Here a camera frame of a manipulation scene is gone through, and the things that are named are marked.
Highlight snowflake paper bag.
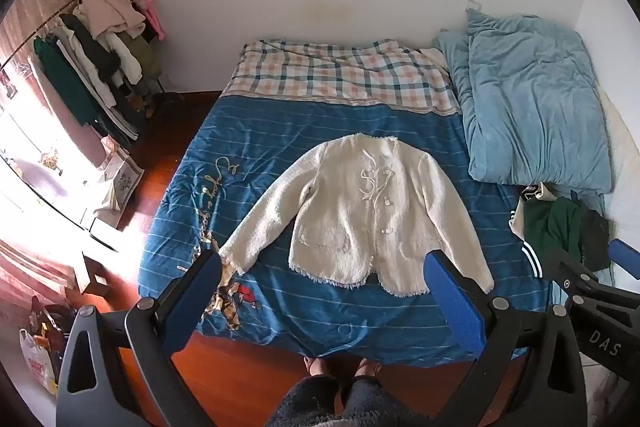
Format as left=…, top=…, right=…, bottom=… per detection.
left=95, top=136, right=146, bottom=228

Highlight clothes rack with hanging clothes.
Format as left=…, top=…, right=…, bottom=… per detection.
left=0, top=0, right=171, bottom=150

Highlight person's legs in dark pants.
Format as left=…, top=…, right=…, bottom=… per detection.
left=265, top=374, right=442, bottom=427

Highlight green jacket with striped cuffs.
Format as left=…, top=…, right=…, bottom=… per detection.
left=509, top=183, right=583, bottom=279

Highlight pink fluffy garment pile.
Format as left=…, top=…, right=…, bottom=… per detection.
left=75, top=0, right=167, bottom=42

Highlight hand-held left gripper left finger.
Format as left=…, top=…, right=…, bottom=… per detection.
left=56, top=251, right=223, bottom=427

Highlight light blue duvet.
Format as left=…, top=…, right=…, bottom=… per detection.
left=432, top=12, right=613, bottom=195

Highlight white mattress edge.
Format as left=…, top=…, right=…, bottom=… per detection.
left=597, top=89, right=640, bottom=253

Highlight person's foot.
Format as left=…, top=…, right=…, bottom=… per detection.
left=303, top=356, right=332, bottom=379
left=352, top=358, right=382, bottom=380

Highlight blue striped printed blanket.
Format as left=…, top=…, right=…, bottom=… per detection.
left=137, top=94, right=571, bottom=368

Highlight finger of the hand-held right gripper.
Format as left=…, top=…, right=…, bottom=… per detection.
left=542, top=248, right=601, bottom=304
left=607, top=238, right=640, bottom=280

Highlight brown wooden stool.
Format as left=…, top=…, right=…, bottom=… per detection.
left=74, top=253, right=112, bottom=297

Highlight plaid bed sheet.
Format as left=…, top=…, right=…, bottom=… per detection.
left=221, top=38, right=462, bottom=116

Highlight cream fluffy cardigan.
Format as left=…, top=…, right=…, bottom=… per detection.
left=218, top=133, right=495, bottom=297

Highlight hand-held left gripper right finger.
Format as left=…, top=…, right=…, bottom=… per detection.
left=424, top=249, right=588, bottom=427

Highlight dark garment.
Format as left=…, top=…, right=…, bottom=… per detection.
left=570, top=191, right=612, bottom=272

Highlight white and red plastic bag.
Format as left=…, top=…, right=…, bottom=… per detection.
left=19, top=328, right=60, bottom=395

